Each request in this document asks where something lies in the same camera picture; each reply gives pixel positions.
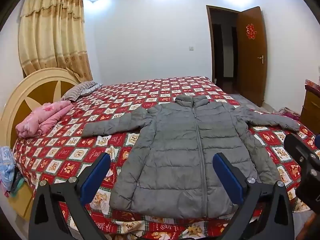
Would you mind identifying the red bear print bedsheet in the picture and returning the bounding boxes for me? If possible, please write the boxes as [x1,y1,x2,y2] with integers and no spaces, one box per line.
[12,76,320,240]

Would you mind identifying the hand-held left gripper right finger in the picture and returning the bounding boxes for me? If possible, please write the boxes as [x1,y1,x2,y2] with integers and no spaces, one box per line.
[212,152,294,240]

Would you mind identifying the red flat box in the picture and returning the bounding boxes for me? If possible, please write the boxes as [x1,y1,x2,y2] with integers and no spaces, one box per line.
[304,79,320,92]

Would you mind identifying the light blue printed bag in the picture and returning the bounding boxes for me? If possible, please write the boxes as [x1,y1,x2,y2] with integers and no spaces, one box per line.
[0,145,15,198]

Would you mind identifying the brown wooden door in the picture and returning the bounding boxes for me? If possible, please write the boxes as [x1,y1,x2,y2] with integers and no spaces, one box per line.
[236,6,268,107]

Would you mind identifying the grey checked pillow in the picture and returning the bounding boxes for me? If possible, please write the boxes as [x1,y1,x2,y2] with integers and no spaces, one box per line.
[80,83,103,96]

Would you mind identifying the pink folded quilt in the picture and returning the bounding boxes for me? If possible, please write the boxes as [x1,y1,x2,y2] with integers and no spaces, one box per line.
[15,100,74,138]

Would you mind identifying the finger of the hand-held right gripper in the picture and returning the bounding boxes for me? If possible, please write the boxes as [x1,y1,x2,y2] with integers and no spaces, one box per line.
[284,132,320,170]

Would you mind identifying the beige patterned curtain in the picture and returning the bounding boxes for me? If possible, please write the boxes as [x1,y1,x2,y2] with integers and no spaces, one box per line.
[18,0,93,83]

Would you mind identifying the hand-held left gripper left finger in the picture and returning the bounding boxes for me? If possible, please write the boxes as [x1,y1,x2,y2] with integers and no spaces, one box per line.
[28,152,112,240]

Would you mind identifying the grey puffer jacket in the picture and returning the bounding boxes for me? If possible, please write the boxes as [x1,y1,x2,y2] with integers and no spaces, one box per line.
[81,94,300,219]

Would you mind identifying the red paper door decoration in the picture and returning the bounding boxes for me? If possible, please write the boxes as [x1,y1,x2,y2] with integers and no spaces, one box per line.
[246,24,258,40]

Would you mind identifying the magenta clothes pile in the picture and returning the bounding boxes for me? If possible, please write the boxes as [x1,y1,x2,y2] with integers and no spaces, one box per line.
[274,107,300,120]

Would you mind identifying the striped pillow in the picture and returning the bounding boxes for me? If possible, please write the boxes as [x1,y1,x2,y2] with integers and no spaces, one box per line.
[61,81,98,102]

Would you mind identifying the brown wooden door frame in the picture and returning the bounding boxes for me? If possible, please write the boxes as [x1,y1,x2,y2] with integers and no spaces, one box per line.
[206,5,242,85]

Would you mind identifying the brown wooden dresser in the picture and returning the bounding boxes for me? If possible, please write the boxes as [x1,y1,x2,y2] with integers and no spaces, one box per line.
[299,84,320,128]

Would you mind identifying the teal cloth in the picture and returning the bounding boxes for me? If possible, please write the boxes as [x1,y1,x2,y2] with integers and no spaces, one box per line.
[10,172,25,197]

